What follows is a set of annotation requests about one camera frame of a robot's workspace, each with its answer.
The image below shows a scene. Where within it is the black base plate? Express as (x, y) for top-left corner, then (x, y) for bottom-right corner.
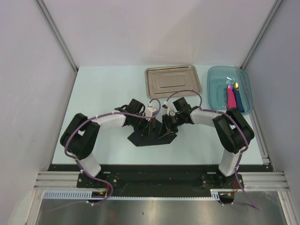
(76, 165), (244, 198)

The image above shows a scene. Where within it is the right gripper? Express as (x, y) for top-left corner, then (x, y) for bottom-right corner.
(158, 112), (184, 139)

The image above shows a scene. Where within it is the blue rolled napkin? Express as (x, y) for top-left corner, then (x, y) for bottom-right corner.
(232, 82), (245, 113)

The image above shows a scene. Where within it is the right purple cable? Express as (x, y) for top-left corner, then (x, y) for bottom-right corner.
(164, 90), (260, 210)

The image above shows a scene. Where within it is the white cable duct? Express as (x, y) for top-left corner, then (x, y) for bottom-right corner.
(43, 190), (220, 201)

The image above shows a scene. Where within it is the dark knife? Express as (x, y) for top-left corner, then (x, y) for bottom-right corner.
(151, 118), (156, 129)

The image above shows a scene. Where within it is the pink rolled napkin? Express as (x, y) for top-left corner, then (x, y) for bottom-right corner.
(226, 84), (237, 109)

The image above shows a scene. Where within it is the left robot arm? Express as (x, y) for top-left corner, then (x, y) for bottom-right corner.
(60, 99), (161, 188)

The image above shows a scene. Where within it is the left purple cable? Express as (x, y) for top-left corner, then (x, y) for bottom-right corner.
(46, 98), (161, 211)

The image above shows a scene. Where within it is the blue plastic bin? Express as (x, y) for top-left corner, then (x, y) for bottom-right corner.
(207, 66), (254, 115)

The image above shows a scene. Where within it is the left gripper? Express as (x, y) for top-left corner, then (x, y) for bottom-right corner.
(131, 113), (151, 137)

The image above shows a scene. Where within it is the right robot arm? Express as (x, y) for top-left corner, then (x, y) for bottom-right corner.
(158, 97), (255, 188)

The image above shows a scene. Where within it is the aluminium frame rail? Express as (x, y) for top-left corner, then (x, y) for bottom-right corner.
(34, 0), (79, 72)

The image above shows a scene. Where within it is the silver metal tray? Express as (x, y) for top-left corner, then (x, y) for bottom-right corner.
(145, 65), (202, 98)

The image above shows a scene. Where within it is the black paper napkin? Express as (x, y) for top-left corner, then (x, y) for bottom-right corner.
(127, 120), (177, 147)

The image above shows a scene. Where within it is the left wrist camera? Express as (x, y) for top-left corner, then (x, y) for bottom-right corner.
(144, 106), (158, 120)

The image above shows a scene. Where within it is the purple cable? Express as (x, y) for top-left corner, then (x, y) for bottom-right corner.
(46, 98), (161, 211)
(164, 90), (260, 210)

